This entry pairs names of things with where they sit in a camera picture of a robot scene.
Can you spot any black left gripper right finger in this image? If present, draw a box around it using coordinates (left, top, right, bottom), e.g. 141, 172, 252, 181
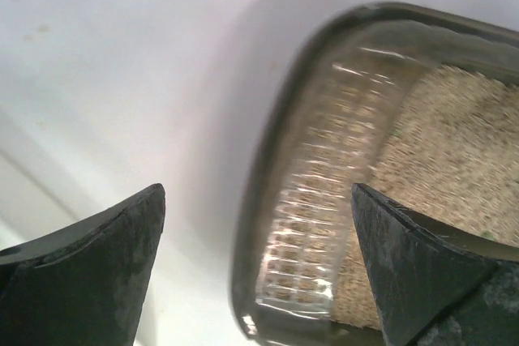
351, 183, 518, 345

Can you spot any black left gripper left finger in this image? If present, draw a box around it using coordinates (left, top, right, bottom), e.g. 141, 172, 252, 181
1, 184, 165, 346

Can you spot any dark translucent litter box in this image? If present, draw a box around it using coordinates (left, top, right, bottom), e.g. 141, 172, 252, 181
229, 2, 518, 345

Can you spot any beige pellet litter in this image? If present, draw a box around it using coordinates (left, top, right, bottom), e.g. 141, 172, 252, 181
330, 64, 519, 329

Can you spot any white plastic bin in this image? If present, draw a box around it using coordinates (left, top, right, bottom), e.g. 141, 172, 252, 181
1, 110, 94, 241

